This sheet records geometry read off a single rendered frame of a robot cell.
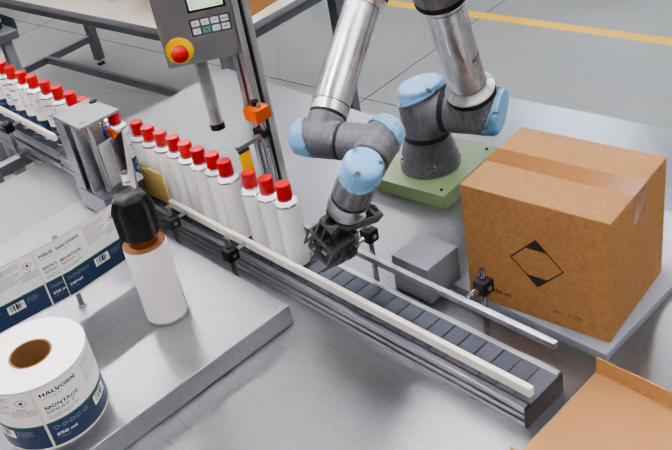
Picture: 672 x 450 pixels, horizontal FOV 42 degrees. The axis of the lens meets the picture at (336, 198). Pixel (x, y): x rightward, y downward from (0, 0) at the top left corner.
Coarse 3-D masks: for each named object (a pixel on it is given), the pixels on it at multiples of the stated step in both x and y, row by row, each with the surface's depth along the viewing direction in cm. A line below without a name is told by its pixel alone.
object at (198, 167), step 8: (192, 152) 203; (200, 152) 203; (192, 160) 205; (200, 160) 204; (192, 168) 205; (200, 168) 204; (200, 176) 205; (200, 184) 206; (200, 192) 208; (208, 192) 207; (200, 200) 210; (208, 200) 208; (208, 208) 210; (208, 216) 211; (216, 216) 211
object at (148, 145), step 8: (144, 128) 217; (152, 128) 217; (144, 136) 217; (152, 136) 217; (144, 144) 218; (152, 144) 218; (144, 152) 219; (152, 152) 218; (152, 160) 220; (152, 168) 221; (160, 200) 227
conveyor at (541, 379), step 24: (312, 264) 193; (312, 288) 187; (360, 288) 184; (360, 312) 177; (408, 312) 175; (408, 336) 169; (456, 336) 167; (456, 360) 162; (504, 360) 160; (504, 384) 155
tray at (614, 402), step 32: (608, 384) 157; (640, 384) 153; (576, 416) 152; (608, 416) 151; (640, 416) 150; (512, 448) 144; (544, 448) 148; (576, 448) 147; (608, 448) 146; (640, 448) 145
